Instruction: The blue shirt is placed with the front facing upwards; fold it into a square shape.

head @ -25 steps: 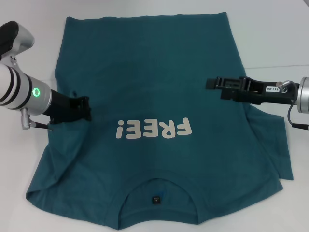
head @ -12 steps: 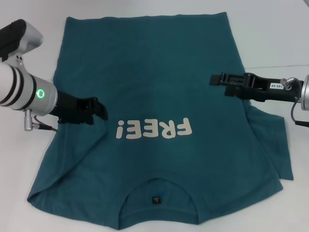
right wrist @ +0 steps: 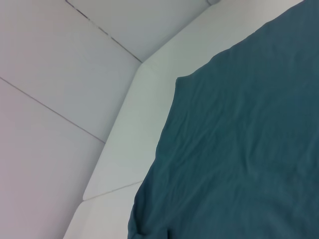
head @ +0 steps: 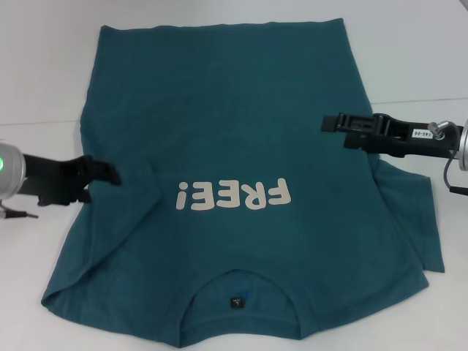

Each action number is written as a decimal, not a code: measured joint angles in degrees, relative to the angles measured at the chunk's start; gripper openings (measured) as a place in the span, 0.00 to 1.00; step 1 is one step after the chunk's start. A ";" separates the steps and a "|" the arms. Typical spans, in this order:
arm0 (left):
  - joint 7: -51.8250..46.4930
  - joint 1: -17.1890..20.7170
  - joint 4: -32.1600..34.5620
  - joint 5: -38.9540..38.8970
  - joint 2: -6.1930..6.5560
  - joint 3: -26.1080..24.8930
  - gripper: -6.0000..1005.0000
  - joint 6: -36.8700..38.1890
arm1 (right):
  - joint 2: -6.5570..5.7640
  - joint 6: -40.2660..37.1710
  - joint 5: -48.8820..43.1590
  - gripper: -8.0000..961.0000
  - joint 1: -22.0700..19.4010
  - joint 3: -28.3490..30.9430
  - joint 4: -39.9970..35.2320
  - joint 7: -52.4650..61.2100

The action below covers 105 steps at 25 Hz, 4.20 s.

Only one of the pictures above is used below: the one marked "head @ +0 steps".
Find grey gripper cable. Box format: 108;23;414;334
429;120;468;195
0;204;39;220

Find teal t-shirt with FREE print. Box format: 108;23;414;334
39;17;445;348

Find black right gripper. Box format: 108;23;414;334
320;112;462;158

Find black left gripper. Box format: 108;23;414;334
23;153;124;207

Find grey left gripper cable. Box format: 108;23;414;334
0;204;39;220

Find grey right gripper cable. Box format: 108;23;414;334
429;120;468;195

